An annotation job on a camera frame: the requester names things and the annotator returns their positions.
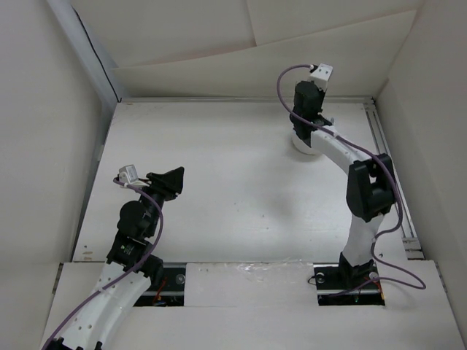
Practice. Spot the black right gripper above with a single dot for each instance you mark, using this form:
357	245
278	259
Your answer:
322	98

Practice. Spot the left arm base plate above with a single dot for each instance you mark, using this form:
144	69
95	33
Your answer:
169	293

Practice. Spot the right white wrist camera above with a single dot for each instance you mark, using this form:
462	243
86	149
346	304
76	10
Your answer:
320	75

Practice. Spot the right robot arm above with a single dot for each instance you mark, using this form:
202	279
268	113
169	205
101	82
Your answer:
369	194

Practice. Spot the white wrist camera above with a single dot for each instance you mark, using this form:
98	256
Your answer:
128	174
320	75

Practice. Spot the white round divided container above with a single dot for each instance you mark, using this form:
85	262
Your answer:
302	147

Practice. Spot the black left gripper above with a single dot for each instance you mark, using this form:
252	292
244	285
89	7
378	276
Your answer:
168	184

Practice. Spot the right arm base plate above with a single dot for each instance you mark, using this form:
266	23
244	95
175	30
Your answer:
335	289

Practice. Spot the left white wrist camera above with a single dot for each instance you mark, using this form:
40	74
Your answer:
128	174

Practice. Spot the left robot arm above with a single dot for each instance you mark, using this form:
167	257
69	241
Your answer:
130	268

